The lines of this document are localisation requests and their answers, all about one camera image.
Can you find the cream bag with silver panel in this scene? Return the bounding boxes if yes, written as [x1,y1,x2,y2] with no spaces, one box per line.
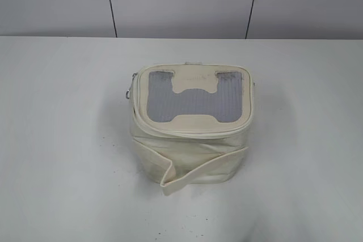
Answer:
[128,63,255,196]

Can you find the metal zipper pull with ring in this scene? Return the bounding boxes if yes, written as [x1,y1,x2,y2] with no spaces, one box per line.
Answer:
[125,73,137,99]

